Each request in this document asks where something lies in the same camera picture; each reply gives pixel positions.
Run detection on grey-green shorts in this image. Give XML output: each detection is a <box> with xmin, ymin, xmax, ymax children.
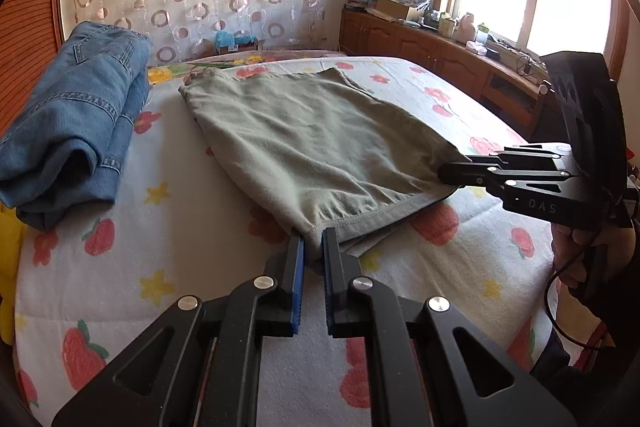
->
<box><xmin>180</xmin><ymin>68</ymin><xmax>466</xmax><ymax>260</ymax></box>

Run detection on black cable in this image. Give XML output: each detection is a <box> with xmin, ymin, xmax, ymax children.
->
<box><xmin>543</xmin><ymin>231</ymin><xmax>616</xmax><ymax>353</ymax></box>

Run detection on floral white bed sheet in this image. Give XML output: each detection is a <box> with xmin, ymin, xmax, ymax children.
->
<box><xmin>15</xmin><ymin>57</ymin><xmax>552</xmax><ymax>426</ymax></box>

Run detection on white mug on cabinet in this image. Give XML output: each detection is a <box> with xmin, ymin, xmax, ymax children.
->
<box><xmin>438</xmin><ymin>14</ymin><xmax>457</xmax><ymax>39</ymax></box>

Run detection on person's right hand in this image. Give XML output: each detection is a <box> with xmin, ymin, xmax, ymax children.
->
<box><xmin>551</xmin><ymin>223</ymin><xmax>636</xmax><ymax>288</ymax></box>

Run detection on cardboard box on cabinet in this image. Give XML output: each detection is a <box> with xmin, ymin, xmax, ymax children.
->
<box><xmin>374</xmin><ymin>0</ymin><xmax>424</xmax><ymax>22</ymax></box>

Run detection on wooden louvered wardrobe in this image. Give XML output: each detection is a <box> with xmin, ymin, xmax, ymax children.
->
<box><xmin>0</xmin><ymin>0</ymin><xmax>64</xmax><ymax>131</ymax></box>

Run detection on folded blue jeans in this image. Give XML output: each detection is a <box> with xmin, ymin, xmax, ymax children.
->
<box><xmin>1</xmin><ymin>22</ymin><xmax>152</xmax><ymax>231</ymax></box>

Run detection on yellow plush toy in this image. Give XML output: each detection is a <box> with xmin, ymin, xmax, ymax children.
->
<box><xmin>0</xmin><ymin>205</ymin><xmax>26</xmax><ymax>346</ymax></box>

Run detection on wooden side cabinet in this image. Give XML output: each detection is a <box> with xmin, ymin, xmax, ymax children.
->
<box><xmin>338</xmin><ymin>9</ymin><xmax>566</xmax><ymax>142</ymax></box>

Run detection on blue item behind bed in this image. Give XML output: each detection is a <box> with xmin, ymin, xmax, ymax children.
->
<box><xmin>214</xmin><ymin>30</ymin><xmax>259</xmax><ymax>54</ymax></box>

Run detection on pink bottle on cabinet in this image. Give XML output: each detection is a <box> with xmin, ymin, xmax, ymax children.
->
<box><xmin>454</xmin><ymin>12</ymin><xmax>476</xmax><ymax>44</ymax></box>

